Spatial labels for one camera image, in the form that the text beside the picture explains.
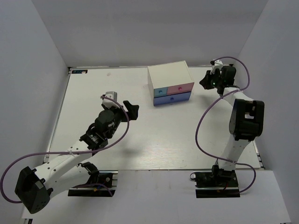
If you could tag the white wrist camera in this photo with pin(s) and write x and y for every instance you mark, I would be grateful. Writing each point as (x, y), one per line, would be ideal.
(109, 100)
(216, 64)

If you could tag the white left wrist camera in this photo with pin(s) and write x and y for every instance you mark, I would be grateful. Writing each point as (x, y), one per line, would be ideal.
(109, 100)

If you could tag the light blue small drawer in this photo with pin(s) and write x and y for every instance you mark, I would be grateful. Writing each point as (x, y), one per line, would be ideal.
(158, 92)

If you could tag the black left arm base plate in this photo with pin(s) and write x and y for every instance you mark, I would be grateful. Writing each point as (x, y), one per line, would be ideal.
(102, 184)

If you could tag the blue wide bottom drawer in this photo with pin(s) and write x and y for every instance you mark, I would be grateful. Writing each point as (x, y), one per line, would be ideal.
(171, 98)

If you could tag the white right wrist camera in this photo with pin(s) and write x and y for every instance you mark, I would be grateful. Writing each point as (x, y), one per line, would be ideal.
(216, 64)

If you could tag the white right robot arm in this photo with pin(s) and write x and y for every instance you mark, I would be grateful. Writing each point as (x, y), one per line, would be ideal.
(246, 121)

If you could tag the pink small drawer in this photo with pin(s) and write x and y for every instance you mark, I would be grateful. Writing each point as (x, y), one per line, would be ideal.
(181, 88)

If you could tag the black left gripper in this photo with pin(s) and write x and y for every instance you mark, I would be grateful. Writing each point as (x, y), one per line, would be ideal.
(132, 110)

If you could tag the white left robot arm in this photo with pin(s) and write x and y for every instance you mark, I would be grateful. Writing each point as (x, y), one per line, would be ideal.
(36, 186)

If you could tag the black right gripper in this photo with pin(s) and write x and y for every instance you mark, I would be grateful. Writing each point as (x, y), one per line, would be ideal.
(205, 82)

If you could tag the white mini drawer cabinet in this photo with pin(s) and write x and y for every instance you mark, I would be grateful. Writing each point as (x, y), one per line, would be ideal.
(169, 74)

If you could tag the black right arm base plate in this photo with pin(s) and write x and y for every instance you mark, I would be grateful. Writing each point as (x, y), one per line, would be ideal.
(208, 186)

